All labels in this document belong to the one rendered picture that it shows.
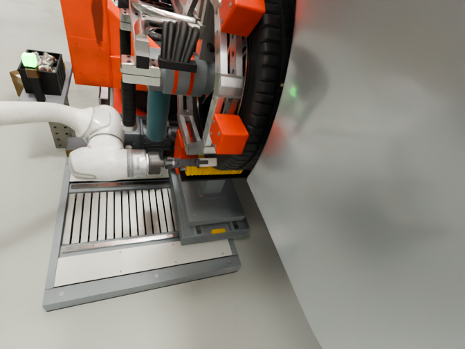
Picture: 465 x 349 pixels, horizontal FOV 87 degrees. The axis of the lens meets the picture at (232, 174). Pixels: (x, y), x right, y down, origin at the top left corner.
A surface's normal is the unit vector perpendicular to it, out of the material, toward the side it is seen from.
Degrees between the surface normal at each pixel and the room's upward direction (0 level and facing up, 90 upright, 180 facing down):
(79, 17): 90
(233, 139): 90
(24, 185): 0
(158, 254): 0
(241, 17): 125
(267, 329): 0
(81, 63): 90
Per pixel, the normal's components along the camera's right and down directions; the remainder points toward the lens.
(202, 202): 0.27, -0.67
